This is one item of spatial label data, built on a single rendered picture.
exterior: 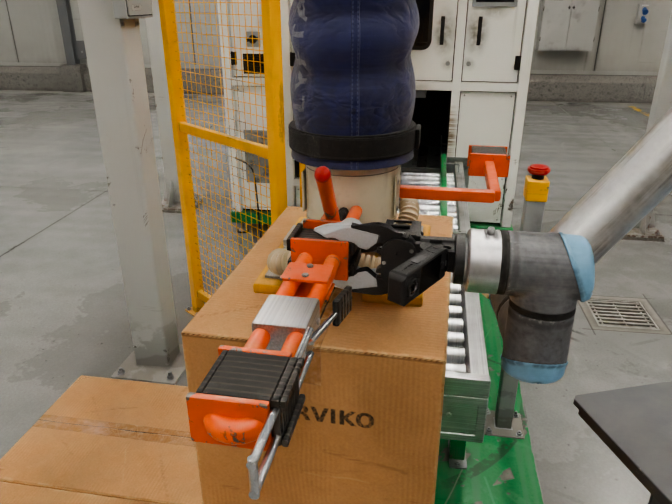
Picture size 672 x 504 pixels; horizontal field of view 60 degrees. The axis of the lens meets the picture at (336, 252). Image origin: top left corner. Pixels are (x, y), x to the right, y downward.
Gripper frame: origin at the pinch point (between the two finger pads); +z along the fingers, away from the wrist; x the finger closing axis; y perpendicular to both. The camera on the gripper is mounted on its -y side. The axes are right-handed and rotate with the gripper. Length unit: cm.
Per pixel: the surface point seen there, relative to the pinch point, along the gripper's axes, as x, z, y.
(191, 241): -78, 102, 180
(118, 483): -66, 50, 15
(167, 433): -66, 46, 32
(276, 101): -1, 42, 134
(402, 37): 28.2, -9.0, 21.1
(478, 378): -59, -31, 59
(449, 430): -77, -24, 58
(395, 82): 21.5, -8.2, 21.2
